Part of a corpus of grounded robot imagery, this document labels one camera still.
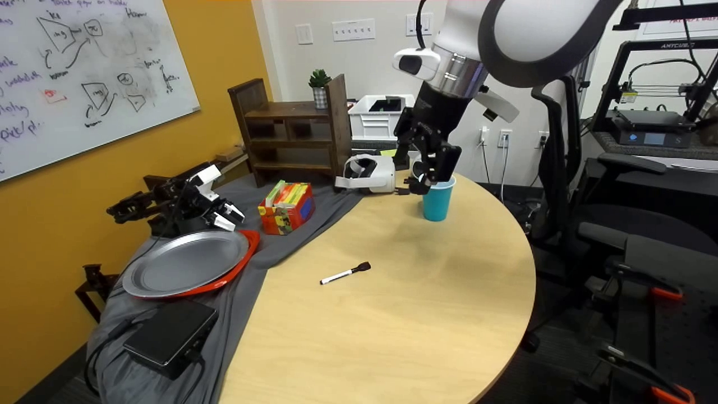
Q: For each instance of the white printer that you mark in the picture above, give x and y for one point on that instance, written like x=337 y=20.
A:
x=374 y=118

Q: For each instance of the black clamp with orange handles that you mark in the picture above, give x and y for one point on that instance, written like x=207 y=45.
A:
x=632 y=356

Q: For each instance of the whiteboard with drawings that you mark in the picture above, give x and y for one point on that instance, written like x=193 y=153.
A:
x=76 y=74

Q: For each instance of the colourful block box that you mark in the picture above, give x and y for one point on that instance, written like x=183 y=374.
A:
x=286 y=208

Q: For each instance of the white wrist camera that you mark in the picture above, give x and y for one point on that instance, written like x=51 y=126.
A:
x=450 y=84

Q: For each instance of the grey metal plate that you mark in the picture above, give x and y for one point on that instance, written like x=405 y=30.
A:
x=183 y=264

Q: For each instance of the blue plastic cup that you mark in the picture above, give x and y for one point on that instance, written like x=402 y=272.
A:
x=435 y=200

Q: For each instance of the wooden shelf unit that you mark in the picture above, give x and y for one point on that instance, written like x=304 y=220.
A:
x=292 y=140

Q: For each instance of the black and white marker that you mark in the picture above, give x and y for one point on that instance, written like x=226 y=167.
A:
x=349 y=272

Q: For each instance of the small potted plant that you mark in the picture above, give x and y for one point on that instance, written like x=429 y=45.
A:
x=316 y=82

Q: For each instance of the black and white robot gadget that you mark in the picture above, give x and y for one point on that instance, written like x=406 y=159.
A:
x=181 y=205

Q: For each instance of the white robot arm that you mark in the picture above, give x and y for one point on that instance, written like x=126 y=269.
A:
x=521 y=43

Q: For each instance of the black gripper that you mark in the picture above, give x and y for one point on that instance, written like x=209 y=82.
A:
x=441 y=118

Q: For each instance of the red plate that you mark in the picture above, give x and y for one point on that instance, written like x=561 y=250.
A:
x=255 y=240

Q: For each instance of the black flat box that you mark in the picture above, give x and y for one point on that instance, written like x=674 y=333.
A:
x=171 y=337

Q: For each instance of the white VR headset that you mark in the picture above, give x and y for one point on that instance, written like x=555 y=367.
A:
x=367 y=172

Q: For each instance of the black 3D printer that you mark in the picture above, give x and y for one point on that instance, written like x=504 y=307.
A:
x=660 y=91

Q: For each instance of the grey table cloth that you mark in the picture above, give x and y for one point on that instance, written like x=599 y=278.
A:
x=116 y=377

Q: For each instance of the black office chair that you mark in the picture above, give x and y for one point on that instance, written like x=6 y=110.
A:
x=569 y=222

